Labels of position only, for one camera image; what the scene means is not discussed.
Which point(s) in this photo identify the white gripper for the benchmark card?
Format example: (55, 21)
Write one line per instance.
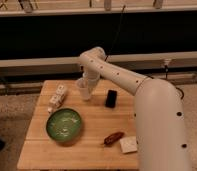
(90, 79)

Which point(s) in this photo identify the white ceramic cup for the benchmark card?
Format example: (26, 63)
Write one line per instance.
(83, 89)

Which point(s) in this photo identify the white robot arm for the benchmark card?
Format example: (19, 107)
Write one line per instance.
(159, 117)

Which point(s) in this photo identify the green ceramic bowl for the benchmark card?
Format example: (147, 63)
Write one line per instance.
(64, 125)

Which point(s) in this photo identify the black rectangular block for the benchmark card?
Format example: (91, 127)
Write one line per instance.
(111, 99)

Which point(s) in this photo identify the brown sausage toy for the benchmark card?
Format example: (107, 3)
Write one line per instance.
(111, 139)

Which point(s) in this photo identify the white square sponge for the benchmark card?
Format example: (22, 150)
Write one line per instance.
(128, 144)

